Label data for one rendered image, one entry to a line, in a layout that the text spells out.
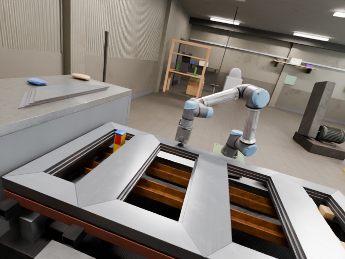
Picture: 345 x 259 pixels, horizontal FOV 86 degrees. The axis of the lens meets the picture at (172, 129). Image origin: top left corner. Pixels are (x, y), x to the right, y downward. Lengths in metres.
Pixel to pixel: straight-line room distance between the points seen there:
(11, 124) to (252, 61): 10.35
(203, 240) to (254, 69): 10.24
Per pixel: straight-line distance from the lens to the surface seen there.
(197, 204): 0.84
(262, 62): 10.76
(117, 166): 0.95
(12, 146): 0.97
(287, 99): 11.16
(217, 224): 0.80
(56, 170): 0.99
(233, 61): 10.63
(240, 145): 1.54
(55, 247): 0.83
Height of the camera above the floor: 1.41
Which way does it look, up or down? 22 degrees down
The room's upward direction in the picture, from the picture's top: 13 degrees clockwise
